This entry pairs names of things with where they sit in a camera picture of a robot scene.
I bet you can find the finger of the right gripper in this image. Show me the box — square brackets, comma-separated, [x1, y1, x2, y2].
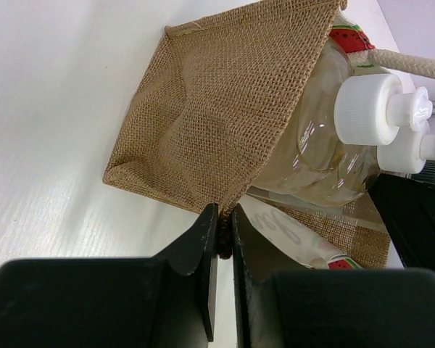
[369, 174, 435, 270]

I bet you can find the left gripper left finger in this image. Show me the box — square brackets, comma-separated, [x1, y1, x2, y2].
[0, 204, 218, 347]

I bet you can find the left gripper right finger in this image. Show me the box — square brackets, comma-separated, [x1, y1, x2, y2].
[231, 207, 435, 347]

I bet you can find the burlap watermelon print canvas bag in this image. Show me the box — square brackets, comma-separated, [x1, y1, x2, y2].
[103, 1, 435, 269]

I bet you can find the grey-capped clear bottle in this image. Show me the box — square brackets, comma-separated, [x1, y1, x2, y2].
[412, 160, 435, 184]

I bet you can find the white-capped yellow bottle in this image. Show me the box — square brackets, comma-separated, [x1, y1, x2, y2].
[376, 128, 435, 174]
[253, 41, 433, 207]

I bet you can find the left white-capped yellow bottle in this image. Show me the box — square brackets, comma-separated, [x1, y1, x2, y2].
[253, 41, 433, 207]

